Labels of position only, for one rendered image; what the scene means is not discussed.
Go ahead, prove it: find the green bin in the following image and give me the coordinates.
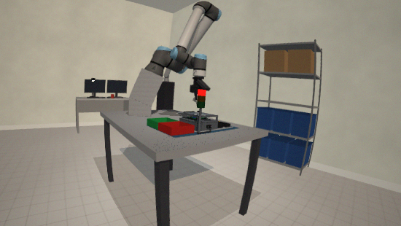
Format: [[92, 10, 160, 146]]
[[147, 117, 178, 130]]

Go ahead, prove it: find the red bin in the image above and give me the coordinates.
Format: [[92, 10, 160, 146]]
[[158, 121, 195, 136]]

